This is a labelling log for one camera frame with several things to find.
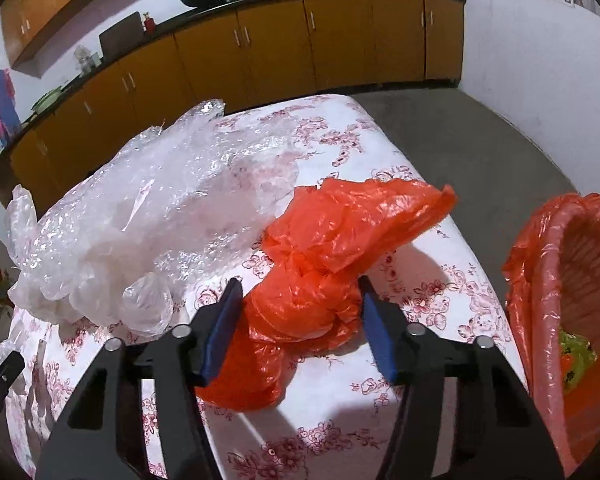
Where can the orange plastic bag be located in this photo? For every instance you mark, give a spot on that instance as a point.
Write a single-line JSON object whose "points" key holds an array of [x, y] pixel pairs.
{"points": [[340, 230]]}

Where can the row of wooden lower cabinets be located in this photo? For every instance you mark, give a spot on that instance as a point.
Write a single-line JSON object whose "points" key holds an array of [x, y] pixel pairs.
{"points": [[280, 50]]}

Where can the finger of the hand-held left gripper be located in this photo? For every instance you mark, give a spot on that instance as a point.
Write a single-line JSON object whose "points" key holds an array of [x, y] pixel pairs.
{"points": [[0, 387]]}

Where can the green basin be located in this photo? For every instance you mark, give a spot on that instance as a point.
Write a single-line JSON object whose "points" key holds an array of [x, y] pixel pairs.
{"points": [[47, 101]]}

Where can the row of wooden cabinets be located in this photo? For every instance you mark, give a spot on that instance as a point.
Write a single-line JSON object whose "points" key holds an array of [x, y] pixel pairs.
{"points": [[45, 5], [280, 50]]}

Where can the table with floral cloth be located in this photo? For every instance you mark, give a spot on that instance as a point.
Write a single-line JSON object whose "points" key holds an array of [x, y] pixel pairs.
{"points": [[330, 430]]}

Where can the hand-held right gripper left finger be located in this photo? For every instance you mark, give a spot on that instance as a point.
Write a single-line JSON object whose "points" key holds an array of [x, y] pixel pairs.
{"points": [[222, 330]]}

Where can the olive paw-print plastic bag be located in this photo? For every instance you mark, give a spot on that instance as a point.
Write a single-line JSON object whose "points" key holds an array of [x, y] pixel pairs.
{"points": [[577, 355]]}

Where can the bin with orange liner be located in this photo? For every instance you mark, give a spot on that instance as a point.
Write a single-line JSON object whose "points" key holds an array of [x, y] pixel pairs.
{"points": [[535, 285]]}

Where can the red bottle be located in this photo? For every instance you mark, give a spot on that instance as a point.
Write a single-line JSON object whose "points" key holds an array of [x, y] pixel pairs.
{"points": [[149, 22]]}

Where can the red plastic basket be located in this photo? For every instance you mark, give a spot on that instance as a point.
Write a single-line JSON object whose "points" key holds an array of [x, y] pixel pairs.
{"points": [[585, 270]]}

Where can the dark cutting board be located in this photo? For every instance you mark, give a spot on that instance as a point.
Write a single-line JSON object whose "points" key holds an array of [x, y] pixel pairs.
{"points": [[121, 35]]}

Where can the glass jar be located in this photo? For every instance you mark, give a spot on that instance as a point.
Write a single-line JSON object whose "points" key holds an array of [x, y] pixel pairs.
{"points": [[86, 59]]}

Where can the row of wooden upper cabinets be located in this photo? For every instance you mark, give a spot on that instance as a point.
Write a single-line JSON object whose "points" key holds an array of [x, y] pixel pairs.
{"points": [[45, 5]]}

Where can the white translucent plastic bag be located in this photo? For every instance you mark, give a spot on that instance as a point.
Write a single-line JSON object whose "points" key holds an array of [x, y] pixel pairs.
{"points": [[75, 260]]}

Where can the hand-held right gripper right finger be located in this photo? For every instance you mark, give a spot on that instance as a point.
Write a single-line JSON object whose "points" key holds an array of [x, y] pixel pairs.
{"points": [[377, 330]]}

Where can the clear crinkled plastic bag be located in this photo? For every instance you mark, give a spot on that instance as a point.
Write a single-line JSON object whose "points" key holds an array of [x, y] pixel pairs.
{"points": [[200, 170]]}

